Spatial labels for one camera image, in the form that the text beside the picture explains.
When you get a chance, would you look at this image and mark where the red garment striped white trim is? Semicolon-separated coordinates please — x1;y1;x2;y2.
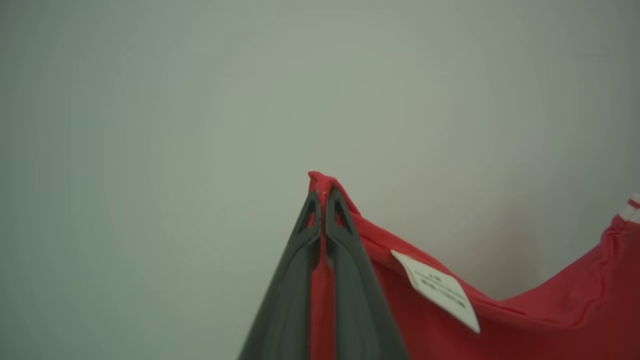
307;171;640;360

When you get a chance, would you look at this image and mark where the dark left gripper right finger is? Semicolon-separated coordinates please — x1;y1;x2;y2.
325;187;411;360

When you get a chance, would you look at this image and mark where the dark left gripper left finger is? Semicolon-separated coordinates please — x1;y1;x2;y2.
239;190;323;360

